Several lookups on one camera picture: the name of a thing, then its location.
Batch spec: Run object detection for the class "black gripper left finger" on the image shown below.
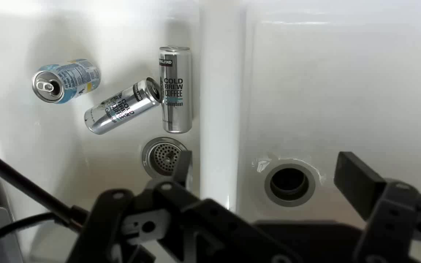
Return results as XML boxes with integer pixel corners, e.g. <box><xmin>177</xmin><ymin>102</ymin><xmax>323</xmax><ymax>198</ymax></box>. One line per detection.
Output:
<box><xmin>67</xmin><ymin>149</ymin><xmax>301</xmax><ymax>263</ymax></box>

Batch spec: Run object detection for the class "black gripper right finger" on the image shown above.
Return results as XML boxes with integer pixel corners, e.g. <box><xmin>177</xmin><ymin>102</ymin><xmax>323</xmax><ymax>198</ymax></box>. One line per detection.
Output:
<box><xmin>334</xmin><ymin>150</ymin><xmax>421</xmax><ymax>263</ymax></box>

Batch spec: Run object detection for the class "metal sink drain strainer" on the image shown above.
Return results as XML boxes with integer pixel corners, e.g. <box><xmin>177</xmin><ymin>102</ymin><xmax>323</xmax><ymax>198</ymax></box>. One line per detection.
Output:
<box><xmin>141</xmin><ymin>135</ymin><xmax>193</xmax><ymax>181</ymax></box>

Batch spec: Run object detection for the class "white double basin sink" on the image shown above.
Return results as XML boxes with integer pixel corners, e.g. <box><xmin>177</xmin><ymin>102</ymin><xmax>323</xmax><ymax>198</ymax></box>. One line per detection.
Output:
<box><xmin>0</xmin><ymin>0</ymin><xmax>421</xmax><ymax>263</ymax></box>

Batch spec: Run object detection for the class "open grey drain hole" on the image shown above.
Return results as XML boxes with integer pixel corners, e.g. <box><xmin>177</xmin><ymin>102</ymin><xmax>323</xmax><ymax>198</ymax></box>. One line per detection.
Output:
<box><xmin>263</xmin><ymin>162</ymin><xmax>316</xmax><ymax>207</ymax></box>

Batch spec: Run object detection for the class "silver can, dark label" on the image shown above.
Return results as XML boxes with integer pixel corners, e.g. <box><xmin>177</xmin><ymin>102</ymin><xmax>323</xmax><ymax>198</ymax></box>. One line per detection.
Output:
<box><xmin>84</xmin><ymin>77</ymin><xmax>164</xmax><ymax>135</ymax></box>

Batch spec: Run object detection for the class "silver cold brew can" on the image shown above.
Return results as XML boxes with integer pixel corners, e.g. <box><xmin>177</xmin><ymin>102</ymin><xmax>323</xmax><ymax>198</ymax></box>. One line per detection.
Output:
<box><xmin>158</xmin><ymin>45</ymin><xmax>193</xmax><ymax>135</ymax></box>

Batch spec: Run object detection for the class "blue aluminium drink can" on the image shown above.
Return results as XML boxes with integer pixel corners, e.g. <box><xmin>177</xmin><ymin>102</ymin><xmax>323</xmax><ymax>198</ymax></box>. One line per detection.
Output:
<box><xmin>31</xmin><ymin>56</ymin><xmax>103</xmax><ymax>105</ymax></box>

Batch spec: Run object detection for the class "thick black cable sleeve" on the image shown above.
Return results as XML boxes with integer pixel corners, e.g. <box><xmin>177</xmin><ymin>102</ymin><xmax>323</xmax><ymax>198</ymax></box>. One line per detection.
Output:
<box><xmin>0</xmin><ymin>138</ymin><xmax>91</xmax><ymax>233</ymax></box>

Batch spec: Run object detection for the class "thin black cable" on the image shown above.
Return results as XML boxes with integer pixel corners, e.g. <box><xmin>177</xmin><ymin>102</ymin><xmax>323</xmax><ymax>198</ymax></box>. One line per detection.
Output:
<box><xmin>0</xmin><ymin>211</ymin><xmax>70</xmax><ymax>255</ymax></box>

